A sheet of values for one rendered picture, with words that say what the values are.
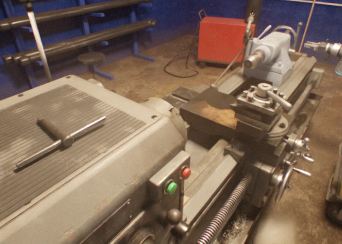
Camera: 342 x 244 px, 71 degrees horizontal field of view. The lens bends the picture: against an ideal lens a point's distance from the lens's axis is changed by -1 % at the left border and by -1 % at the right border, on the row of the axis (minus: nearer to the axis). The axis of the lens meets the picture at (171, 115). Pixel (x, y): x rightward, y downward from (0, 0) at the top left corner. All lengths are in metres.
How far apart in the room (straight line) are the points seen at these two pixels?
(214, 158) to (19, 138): 0.88
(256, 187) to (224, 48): 3.12
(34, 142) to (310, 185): 2.26
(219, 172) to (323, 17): 4.43
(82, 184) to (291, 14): 5.14
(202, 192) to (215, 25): 3.36
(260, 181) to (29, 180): 1.09
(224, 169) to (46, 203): 0.87
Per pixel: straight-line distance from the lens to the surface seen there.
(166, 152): 0.57
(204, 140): 1.52
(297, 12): 5.35
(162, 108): 0.88
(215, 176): 1.14
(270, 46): 1.85
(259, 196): 1.42
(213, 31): 4.17
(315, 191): 2.48
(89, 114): 0.64
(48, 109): 0.70
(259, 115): 1.12
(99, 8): 3.97
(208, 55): 4.30
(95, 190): 0.49
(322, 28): 5.31
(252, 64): 1.65
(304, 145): 1.37
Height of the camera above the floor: 1.67
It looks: 34 degrees down
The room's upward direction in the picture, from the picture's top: straight up
